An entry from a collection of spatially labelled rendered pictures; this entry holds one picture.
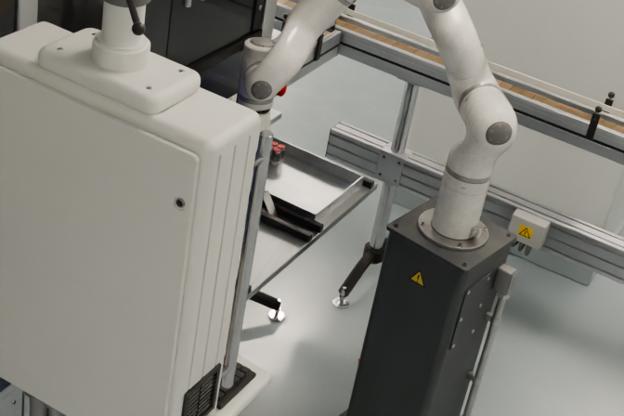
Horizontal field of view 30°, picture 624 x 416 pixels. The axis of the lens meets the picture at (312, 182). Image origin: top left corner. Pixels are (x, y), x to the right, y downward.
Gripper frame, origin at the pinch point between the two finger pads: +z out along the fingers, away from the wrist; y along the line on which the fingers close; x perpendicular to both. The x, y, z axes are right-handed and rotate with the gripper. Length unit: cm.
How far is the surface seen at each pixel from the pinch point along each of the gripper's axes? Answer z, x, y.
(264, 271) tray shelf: 17.8, -7.2, 20.0
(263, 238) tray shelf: 17.0, 0.8, 8.7
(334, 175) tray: 15.2, 36.3, -6.7
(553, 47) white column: 11, 170, -44
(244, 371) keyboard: 25, -28, 42
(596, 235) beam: 48, 135, 16
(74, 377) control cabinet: 15, -67, 37
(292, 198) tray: 15.7, 18.4, -2.6
